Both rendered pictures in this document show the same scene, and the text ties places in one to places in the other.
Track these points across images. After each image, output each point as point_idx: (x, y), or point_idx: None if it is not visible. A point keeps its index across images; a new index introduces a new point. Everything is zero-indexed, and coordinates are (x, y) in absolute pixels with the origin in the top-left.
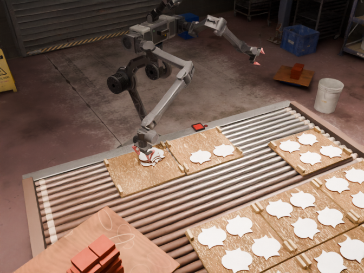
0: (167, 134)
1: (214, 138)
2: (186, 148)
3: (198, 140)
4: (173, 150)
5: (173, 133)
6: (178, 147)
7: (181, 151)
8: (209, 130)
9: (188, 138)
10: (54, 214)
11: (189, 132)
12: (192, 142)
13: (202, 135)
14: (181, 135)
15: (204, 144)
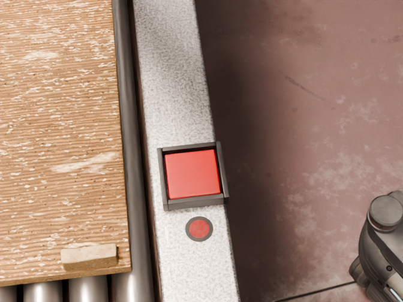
0: (196, 25)
1: (28, 211)
2: (19, 55)
3: (56, 126)
4: (29, 1)
5: (190, 50)
6: (46, 26)
7: (2, 29)
8: (119, 216)
9: (93, 87)
10: None
11: (164, 120)
12: (48, 92)
13: (85, 157)
14: (155, 79)
15: (5, 141)
